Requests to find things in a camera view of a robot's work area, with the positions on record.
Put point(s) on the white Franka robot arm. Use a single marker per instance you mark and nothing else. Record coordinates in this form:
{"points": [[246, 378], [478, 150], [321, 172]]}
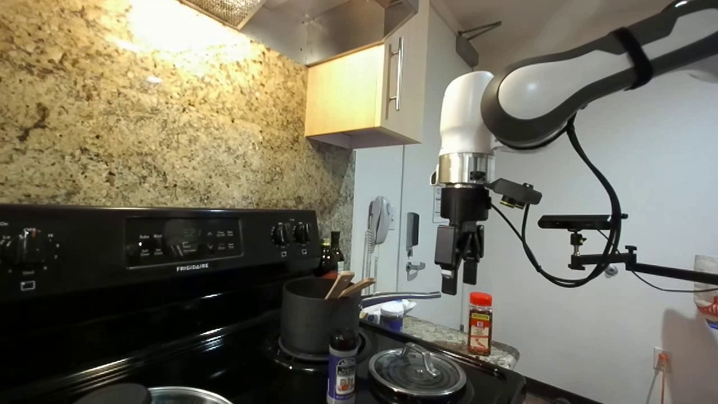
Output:
{"points": [[464, 114]]}

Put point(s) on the black electric stove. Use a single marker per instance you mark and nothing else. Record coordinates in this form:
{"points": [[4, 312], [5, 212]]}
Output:
{"points": [[186, 248]]}

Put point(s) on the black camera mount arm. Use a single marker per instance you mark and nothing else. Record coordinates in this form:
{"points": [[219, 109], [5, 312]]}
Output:
{"points": [[673, 270]]}

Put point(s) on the wooden cooking utensil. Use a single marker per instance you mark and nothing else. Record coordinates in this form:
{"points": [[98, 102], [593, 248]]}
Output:
{"points": [[337, 286], [359, 288]]}

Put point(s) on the blue container white lid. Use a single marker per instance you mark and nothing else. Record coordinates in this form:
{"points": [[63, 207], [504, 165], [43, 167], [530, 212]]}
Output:
{"points": [[392, 318]]}

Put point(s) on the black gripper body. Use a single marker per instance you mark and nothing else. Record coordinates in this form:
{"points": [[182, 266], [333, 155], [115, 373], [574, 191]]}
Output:
{"points": [[466, 202]]}

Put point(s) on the white wall fixture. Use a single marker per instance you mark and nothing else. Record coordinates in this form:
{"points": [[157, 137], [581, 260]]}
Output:
{"points": [[378, 220]]}

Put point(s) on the grey wall bracket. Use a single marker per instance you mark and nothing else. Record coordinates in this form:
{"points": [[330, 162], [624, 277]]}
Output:
{"points": [[468, 42]]}

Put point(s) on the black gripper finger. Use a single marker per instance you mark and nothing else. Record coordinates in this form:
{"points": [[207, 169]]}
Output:
{"points": [[447, 260], [471, 255]]}

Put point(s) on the chrome coil burner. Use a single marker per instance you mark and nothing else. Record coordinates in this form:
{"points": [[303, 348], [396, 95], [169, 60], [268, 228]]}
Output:
{"points": [[419, 373]]}

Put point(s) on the stainless range hood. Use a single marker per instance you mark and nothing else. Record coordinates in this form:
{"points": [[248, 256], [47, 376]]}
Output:
{"points": [[315, 25]]}

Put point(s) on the blue label shaker black cap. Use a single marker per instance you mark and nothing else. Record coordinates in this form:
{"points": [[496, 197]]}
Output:
{"points": [[342, 373]]}

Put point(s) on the light wooden wall cabinet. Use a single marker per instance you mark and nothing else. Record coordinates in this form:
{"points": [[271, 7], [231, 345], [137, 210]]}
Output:
{"points": [[349, 93]]}

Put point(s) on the black stereo camera bar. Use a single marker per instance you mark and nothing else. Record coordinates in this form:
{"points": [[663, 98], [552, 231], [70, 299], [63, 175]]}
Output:
{"points": [[579, 220]]}

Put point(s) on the white door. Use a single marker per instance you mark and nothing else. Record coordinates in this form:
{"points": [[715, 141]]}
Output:
{"points": [[428, 238]]}

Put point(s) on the dark glass bottle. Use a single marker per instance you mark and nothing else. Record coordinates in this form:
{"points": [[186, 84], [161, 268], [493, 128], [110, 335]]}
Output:
{"points": [[330, 260]]}

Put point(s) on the black round lid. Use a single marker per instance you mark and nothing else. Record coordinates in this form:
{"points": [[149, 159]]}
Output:
{"points": [[114, 393]]}

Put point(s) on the clear spice jar red lid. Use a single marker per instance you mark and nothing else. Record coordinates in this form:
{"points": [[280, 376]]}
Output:
{"points": [[478, 328]]}

